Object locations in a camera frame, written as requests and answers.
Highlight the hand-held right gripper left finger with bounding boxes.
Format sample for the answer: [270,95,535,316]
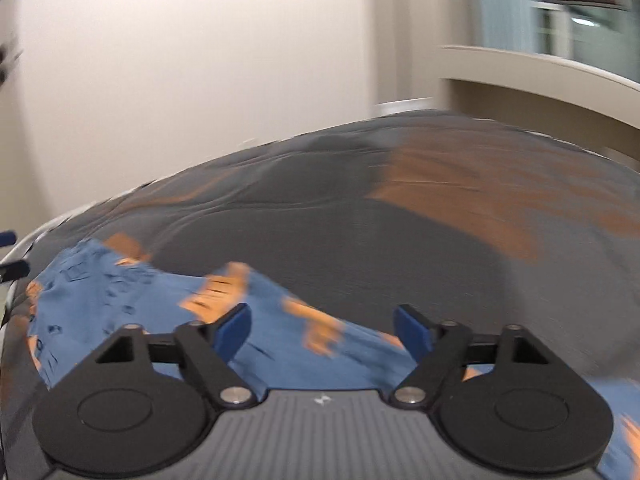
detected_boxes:
[94,303,259,409]

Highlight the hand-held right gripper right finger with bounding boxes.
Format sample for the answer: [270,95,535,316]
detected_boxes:
[392,303,552,410]

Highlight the blue pants with orange print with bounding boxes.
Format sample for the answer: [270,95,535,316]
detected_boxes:
[26,238,640,480]

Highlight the grey quilted mattress orange pattern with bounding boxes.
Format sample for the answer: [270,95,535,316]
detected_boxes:
[0,112,640,461]

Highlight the beige window bench cabinet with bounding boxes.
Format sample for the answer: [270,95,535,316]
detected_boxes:
[436,44,640,162]

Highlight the light blue curtain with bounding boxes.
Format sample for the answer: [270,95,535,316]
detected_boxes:
[470,0,547,56]

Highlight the window with dark frame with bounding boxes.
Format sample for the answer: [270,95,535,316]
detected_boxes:
[532,0,640,83]

